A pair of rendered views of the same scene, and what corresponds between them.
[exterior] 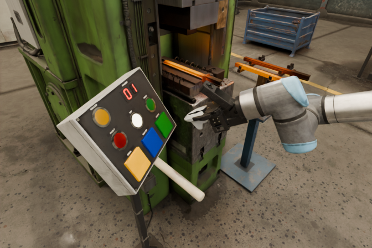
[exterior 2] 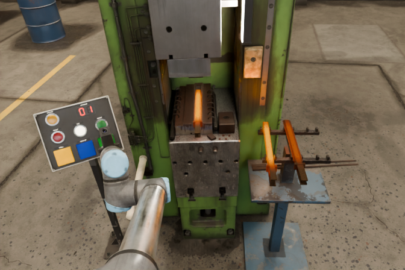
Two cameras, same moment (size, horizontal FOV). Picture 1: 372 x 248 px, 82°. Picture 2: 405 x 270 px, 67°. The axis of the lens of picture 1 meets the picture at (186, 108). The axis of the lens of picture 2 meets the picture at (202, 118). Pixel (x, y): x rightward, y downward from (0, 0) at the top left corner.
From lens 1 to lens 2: 1.20 m
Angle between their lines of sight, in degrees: 39
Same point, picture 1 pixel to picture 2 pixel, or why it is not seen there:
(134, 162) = (60, 153)
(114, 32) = (114, 63)
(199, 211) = (184, 249)
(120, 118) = (66, 125)
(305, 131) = (107, 194)
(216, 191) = (216, 247)
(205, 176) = (208, 223)
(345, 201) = not seen: outside the picture
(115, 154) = (50, 143)
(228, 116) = not seen: hidden behind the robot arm
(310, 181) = not seen: outside the picture
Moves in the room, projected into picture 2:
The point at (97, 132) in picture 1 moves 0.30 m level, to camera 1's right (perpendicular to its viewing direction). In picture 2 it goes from (44, 126) to (73, 158)
